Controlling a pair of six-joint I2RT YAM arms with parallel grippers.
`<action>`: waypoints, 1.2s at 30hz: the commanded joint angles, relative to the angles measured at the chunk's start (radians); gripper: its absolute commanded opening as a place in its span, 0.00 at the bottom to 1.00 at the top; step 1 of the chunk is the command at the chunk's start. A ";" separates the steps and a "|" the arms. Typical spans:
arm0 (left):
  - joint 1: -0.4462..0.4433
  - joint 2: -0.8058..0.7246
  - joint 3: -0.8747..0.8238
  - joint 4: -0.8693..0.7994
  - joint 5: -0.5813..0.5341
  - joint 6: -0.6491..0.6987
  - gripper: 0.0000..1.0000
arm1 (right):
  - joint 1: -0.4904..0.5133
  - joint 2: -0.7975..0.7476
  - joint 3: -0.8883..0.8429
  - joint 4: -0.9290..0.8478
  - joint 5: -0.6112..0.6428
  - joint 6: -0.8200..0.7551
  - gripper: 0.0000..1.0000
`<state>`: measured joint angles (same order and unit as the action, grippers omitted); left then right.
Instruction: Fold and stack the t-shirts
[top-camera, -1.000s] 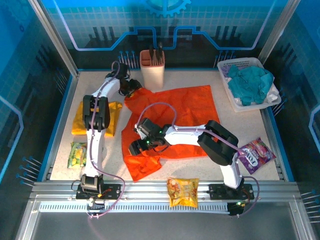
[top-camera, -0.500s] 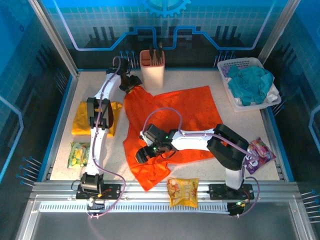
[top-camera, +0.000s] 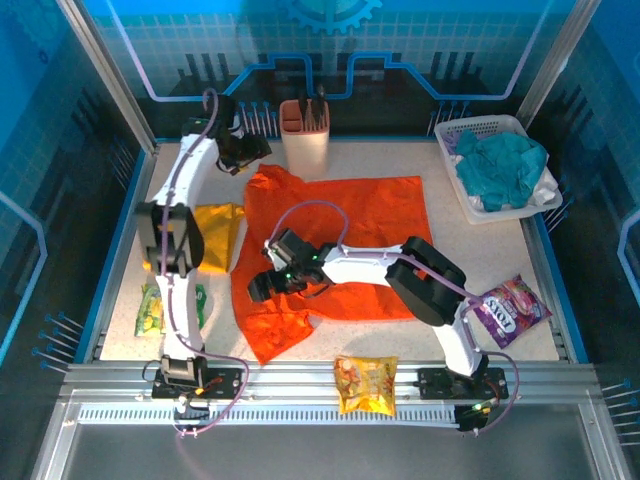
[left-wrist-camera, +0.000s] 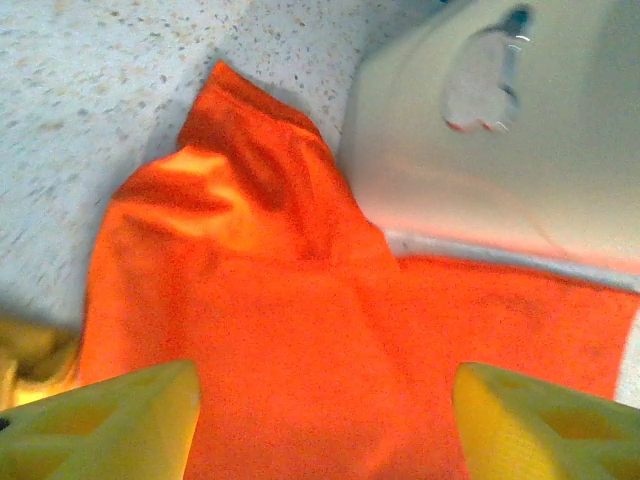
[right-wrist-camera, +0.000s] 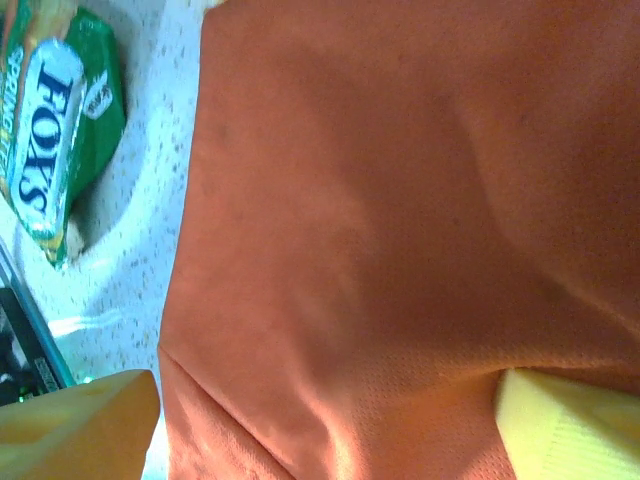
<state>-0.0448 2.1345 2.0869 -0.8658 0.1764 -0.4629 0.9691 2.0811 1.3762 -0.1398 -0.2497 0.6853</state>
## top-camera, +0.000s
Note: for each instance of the beige knife block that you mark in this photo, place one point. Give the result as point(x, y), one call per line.
point(305, 150)

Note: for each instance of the aluminium frame post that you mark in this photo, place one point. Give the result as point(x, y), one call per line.
point(555, 65)
point(105, 70)

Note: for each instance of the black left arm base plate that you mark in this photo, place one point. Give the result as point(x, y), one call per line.
point(225, 380)

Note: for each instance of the yellow orange snack bag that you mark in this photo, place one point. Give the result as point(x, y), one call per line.
point(365, 385)

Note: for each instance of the black connector box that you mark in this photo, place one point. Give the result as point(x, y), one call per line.
point(472, 417)
point(192, 407)

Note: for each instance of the purple candy bag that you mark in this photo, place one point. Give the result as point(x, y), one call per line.
point(510, 310)

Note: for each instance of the orange t-shirt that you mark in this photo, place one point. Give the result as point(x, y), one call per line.
point(370, 210)

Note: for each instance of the yellow folded t-shirt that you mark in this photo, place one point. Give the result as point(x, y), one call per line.
point(217, 230)

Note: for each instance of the teal t-shirt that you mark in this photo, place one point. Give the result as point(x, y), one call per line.
point(500, 165)

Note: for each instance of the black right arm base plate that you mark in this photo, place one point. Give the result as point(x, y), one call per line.
point(435, 382)

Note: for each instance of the green candy bag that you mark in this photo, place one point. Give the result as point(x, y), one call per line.
point(147, 310)

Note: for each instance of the aluminium frame rail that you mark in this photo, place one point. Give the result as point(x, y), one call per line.
point(290, 372)

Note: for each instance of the white plastic basket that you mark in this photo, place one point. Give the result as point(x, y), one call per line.
point(452, 165)

